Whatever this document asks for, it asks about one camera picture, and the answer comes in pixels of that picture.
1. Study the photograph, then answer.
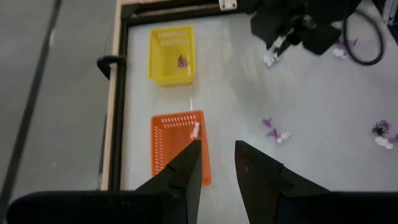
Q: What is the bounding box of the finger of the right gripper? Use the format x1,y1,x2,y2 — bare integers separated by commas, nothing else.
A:
277,34,296,58
275,34,289,57

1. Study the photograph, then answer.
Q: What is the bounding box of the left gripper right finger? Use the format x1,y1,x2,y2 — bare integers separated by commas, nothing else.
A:
234,139,330,224

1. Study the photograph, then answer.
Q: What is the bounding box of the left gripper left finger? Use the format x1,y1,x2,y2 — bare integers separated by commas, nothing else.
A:
136,139,203,224

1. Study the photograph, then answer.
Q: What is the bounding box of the orange plastic basket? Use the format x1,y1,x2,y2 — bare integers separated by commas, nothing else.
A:
150,110,213,187

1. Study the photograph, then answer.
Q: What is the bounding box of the yellow plastic basket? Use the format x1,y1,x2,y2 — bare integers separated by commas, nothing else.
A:
147,24,197,86

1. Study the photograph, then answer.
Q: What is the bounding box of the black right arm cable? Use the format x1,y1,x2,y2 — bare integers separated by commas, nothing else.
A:
343,8,385,66

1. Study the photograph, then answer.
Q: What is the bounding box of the silver frame bracket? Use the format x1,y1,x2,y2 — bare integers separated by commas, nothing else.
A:
218,0,238,11

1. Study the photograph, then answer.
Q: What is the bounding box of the black frame clamp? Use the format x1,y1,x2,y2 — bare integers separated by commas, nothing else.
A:
96,55,127,81

